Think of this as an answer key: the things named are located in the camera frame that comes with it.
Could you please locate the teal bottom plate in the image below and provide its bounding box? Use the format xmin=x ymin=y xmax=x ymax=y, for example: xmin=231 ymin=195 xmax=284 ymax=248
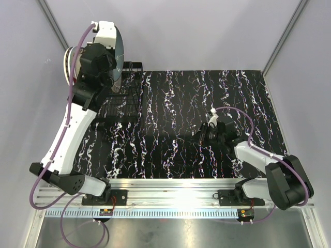
xmin=112 ymin=27 xmax=124 ymax=93

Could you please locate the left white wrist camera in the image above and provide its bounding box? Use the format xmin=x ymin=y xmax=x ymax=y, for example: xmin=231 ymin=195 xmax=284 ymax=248
xmin=92 ymin=21 xmax=117 ymax=49

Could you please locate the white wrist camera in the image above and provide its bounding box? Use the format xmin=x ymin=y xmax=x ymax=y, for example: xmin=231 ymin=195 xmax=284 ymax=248
xmin=207 ymin=108 xmax=219 ymax=128
xmin=92 ymin=21 xmax=117 ymax=49

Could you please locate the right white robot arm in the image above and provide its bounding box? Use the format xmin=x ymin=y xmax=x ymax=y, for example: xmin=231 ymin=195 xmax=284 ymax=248
xmin=193 ymin=117 xmax=314 ymax=210

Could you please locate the white slotted cable duct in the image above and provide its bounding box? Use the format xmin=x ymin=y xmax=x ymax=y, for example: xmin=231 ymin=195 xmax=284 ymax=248
xmin=45 ymin=208 xmax=254 ymax=219

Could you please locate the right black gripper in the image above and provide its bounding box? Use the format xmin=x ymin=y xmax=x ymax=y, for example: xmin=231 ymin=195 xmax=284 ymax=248
xmin=188 ymin=122 xmax=225 ymax=147

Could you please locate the right aluminium frame post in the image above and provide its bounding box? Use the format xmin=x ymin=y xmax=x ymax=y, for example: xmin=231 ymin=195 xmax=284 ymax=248
xmin=262 ymin=0 xmax=310 ymax=77

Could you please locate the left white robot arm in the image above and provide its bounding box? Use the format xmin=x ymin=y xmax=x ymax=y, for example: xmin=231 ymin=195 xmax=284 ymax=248
xmin=29 ymin=43 xmax=124 ymax=208

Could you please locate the black marble pattern mat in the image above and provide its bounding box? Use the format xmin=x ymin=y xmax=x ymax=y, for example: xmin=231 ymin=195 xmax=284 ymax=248
xmin=73 ymin=70 xmax=288 ymax=179

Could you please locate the aluminium frame post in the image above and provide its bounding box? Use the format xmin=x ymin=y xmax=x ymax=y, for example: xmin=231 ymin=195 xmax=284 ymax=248
xmin=262 ymin=0 xmax=310 ymax=77
xmin=36 ymin=0 xmax=69 ymax=51

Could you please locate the aluminium mounting rail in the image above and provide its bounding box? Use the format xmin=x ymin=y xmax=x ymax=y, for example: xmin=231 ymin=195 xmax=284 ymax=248
xmin=35 ymin=178 xmax=315 ymax=210

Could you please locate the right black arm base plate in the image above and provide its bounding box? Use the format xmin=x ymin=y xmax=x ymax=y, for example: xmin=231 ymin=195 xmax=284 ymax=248
xmin=217 ymin=189 xmax=265 ymax=207

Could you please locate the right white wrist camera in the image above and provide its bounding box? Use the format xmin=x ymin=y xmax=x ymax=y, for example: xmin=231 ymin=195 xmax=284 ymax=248
xmin=207 ymin=108 xmax=219 ymax=128

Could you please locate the white plate watermelon pattern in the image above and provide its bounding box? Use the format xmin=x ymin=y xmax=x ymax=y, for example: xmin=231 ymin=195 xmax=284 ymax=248
xmin=66 ymin=46 xmax=77 ymax=77

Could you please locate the black wire dish rack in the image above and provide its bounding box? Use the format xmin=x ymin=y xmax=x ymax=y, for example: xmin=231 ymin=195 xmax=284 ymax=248
xmin=94 ymin=61 xmax=143 ymax=123

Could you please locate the left aluminium frame post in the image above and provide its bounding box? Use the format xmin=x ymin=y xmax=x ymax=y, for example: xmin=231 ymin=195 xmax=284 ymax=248
xmin=36 ymin=0 xmax=69 ymax=51

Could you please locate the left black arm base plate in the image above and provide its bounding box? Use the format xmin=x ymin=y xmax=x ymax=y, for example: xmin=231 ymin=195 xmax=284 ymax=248
xmin=81 ymin=189 xmax=128 ymax=206

